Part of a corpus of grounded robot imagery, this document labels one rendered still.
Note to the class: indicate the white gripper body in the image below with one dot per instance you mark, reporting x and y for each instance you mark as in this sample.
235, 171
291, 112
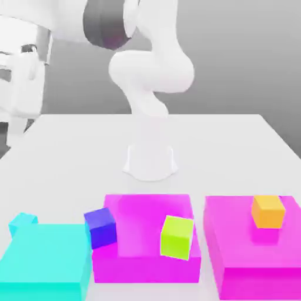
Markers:
22, 94

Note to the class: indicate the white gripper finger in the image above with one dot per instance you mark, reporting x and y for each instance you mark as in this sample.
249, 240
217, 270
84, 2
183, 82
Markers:
16, 131

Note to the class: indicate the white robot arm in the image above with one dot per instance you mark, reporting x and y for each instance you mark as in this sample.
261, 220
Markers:
150, 75

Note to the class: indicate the small cyan cube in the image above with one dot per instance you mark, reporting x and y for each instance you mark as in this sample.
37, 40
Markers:
21, 222

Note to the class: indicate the small blue cube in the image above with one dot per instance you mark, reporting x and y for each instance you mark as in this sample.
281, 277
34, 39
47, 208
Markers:
102, 231

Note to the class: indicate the small lime green cube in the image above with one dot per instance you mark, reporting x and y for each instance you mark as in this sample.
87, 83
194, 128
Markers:
176, 239

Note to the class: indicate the small orange cube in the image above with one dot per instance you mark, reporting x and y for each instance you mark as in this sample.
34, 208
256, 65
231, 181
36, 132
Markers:
268, 214

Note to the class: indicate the large cyan box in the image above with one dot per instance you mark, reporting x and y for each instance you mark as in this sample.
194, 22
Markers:
44, 261

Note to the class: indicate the large magenta box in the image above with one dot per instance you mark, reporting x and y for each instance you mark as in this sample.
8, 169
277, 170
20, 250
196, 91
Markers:
237, 242
141, 225

